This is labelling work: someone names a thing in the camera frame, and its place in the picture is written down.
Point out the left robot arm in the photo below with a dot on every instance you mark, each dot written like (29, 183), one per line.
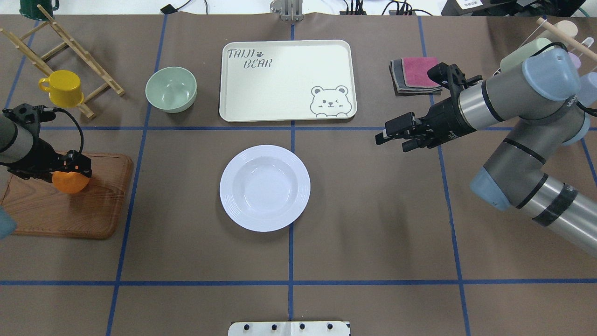
(11, 130)

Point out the cream bear tray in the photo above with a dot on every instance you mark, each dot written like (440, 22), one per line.
(287, 80)

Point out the purple tumbler cup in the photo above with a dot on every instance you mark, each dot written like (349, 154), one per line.
(575, 60)

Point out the white round plate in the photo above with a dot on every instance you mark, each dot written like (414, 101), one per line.
(265, 188)

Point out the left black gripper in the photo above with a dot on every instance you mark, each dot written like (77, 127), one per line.
(38, 158)

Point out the wooden drying rack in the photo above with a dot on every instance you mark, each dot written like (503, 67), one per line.
(68, 41)

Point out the dark green mug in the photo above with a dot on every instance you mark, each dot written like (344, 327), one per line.
(38, 10)

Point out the wooden cutting board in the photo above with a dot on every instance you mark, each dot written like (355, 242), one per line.
(39, 209)

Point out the blue tumbler cup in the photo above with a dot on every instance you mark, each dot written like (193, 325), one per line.
(588, 90)

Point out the metal clamp bracket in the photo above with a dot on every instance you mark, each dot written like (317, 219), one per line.
(288, 10)

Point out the grey folded cloth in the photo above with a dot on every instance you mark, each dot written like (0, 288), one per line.
(395, 68)

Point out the pink folded cloth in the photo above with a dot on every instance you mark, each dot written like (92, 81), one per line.
(415, 72)

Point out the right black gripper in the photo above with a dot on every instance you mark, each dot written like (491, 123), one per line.
(443, 117)

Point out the orange fruit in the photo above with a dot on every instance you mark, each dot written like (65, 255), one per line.
(69, 182)

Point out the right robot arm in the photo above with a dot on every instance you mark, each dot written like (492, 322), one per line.
(542, 92)

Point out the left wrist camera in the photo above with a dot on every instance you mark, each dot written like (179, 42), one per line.
(26, 114)

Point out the green tumbler cup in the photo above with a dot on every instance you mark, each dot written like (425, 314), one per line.
(522, 53)

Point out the beige tumbler cup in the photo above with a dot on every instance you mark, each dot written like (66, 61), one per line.
(568, 28)

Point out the small black sensor puck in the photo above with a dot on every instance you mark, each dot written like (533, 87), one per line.
(168, 9)

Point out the white wire cup rack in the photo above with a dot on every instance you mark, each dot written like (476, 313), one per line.
(546, 29)

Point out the yellow mug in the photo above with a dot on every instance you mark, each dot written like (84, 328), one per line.
(63, 88)

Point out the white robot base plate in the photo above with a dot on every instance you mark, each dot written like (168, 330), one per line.
(290, 328)

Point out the green bowl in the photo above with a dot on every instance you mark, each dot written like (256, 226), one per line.
(171, 89)

